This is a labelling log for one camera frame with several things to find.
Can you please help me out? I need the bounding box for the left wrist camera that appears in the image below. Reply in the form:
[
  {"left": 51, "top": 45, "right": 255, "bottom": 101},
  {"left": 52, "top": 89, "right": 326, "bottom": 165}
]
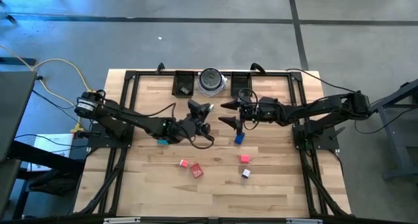
[{"left": 187, "top": 99, "right": 204, "bottom": 120}]

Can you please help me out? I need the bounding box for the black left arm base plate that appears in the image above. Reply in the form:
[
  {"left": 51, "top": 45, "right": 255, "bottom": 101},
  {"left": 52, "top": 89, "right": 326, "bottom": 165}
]
[{"left": 87, "top": 129, "right": 134, "bottom": 149}]

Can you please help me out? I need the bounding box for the black clamp lever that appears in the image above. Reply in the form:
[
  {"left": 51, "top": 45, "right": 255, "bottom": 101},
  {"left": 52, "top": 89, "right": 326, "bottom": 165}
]
[
  {"left": 76, "top": 129, "right": 102, "bottom": 137},
  {"left": 329, "top": 126, "right": 346, "bottom": 140}
]

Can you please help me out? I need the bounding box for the white paper booklet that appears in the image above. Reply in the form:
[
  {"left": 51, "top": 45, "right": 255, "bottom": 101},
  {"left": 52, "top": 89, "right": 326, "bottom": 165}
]
[{"left": 27, "top": 133, "right": 74, "bottom": 172}]

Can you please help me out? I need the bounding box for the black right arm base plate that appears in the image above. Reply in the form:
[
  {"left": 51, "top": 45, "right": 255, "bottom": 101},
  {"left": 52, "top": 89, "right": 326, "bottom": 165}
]
[{"left": 293, "top": 124, "right": 340, "bottom": 150}]

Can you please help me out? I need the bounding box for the black mesh basket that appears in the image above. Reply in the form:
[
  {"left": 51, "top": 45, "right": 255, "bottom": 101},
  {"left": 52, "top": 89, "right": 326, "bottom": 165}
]
[
  {"left": 172, "top": 70, "right": 196, "bottom": 99},
  {"left": 230, "top": 71, "right": 253, "bottom": 99}
]

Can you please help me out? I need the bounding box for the red box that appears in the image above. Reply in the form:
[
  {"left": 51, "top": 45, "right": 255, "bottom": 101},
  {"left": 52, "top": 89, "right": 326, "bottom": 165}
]
[{"left": 189, "top": 163, "right": 204, "bottom": 179}]

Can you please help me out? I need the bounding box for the black beam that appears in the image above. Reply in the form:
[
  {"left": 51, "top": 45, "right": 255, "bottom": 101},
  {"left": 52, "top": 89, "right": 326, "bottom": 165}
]
[{"left": 9, "top": 140, "right": 86, "bottom": 176}]

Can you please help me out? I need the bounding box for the black flat bar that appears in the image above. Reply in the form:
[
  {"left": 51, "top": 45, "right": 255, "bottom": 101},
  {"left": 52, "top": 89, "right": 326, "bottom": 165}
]
[{"left": 0, "top": 57, "right": 37, "bottom": 67}]

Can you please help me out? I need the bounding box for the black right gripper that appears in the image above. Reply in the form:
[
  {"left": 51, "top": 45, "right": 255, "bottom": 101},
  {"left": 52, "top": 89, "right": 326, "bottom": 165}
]
[{"left": 217, "top": 98, "right": 282, "bottom": 135}]

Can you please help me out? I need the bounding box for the black metal table frame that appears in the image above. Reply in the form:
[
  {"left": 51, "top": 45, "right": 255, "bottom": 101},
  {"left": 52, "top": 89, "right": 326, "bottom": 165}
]
[{"left": 75, "top": 69, "right": 349, "bottom": 218}]

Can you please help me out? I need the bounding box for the white coiled cable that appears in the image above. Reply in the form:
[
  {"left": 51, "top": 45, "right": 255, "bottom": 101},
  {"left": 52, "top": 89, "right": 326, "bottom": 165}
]
[{"left": 197, "top": 74, "right": 229, "bottom": 98}]

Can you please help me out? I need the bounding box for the black floor cable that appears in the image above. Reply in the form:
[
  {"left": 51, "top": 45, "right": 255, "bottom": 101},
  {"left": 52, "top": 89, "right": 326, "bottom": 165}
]
[{"left": 354, "top": 98, "right": 418, "bottom": 135}]

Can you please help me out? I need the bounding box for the grey metal table frame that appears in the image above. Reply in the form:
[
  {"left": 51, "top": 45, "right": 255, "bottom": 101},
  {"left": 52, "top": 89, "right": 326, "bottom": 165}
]
[{"left": 361, "top": 78, "right": 418, "bottom": 181}]

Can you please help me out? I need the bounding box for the yellow extension cable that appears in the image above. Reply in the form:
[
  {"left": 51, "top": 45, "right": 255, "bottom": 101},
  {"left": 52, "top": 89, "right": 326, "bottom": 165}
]
[{"left": 0, "top": 44, "right": 94, "bottom": 107}]

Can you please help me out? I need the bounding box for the black desk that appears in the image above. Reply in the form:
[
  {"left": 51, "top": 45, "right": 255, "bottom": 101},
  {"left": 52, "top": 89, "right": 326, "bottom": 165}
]
[{"left": 0, "top": 70, "right": 38, "bottom": 163}]

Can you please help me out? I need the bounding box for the black bag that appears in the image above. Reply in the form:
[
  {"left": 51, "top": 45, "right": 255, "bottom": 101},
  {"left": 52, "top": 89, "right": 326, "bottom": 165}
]
[{"left": 27, "top": 170, "right": 79, "bottom": 197}]

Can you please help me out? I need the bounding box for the silver bracket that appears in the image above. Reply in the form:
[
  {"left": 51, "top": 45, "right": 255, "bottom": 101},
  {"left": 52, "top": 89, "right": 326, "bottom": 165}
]
[
  {"left": 286, "top": 218, "right": 323, "bottom": 224},
  {"left": 103, "top": 217, "right": 141, "bottom": 224}
]

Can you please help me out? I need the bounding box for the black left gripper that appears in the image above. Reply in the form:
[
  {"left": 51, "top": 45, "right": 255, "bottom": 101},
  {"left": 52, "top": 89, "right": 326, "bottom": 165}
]
[{"left": 178, "top": 103, "right": 214, "bottom": 143}]

